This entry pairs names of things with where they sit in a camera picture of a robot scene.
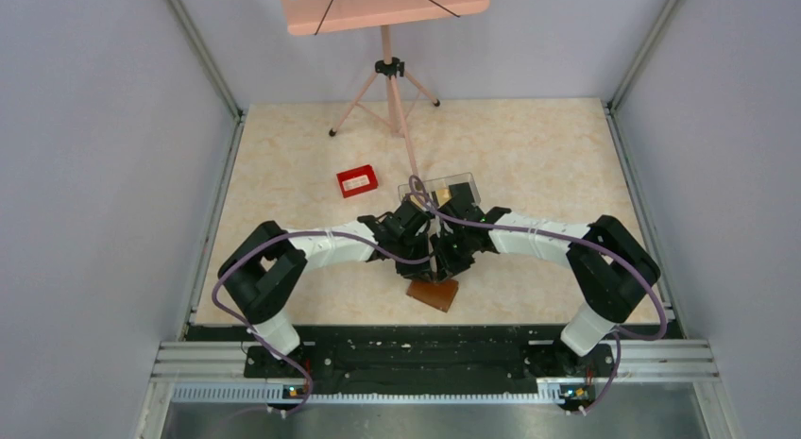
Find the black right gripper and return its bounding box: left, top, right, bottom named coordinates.
left=430, top=229, right=475, bottom=284

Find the brown leather card holder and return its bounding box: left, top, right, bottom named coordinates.
left=406, top=279, right=459, bottom=312

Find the clear acrylic card box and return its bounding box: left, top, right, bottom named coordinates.
left=397, top=172, right=481, bottom=213

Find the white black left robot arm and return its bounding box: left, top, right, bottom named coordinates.
left=216, top=200, right=433, bottom=377

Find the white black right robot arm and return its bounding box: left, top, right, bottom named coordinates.
left=432, top=193, right=661, bottom=375

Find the yellow card in box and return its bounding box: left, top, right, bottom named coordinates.
left=433, top=188, right=452, bottom=207

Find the pink music stand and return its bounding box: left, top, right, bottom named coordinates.
left=281, top=0, right=491, bottom=176

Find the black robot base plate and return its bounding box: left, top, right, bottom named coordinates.
left=184, top=324, right=681, bottom=400

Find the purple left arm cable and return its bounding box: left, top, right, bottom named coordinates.
left=211, top=198, right=439, bottom=418

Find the aluminium frame rail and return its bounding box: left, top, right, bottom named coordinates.
left=151, top=340, right=719, bottom=406

